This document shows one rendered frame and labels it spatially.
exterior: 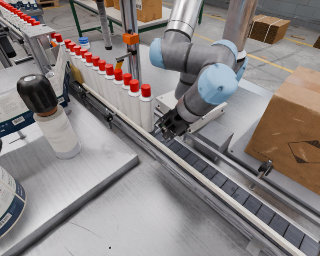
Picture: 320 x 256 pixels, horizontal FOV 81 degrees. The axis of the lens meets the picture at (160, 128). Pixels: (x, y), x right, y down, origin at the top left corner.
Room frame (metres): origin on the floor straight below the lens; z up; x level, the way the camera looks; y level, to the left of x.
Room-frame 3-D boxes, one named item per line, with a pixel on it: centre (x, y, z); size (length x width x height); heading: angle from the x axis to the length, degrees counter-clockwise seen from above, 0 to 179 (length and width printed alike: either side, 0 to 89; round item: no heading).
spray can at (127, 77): (0.62, 0.12, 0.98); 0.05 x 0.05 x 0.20
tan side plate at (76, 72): (0.88, 0.43, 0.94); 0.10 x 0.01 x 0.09; 44
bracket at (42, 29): (0.92, 0.56, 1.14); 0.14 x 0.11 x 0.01; 44
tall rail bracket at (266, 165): (0.29, -0.30, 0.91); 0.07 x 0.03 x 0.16; 134
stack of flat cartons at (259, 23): (4.13, -2.15, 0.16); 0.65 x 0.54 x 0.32; 43
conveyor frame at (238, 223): (0.69, 0.19, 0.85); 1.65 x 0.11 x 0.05; 44
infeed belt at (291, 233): (0.69, 0.19, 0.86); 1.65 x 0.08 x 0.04; 44
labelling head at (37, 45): (0.93, 0.56, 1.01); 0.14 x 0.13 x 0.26; 44
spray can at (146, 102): (0.55, 0.05, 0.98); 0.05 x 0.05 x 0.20
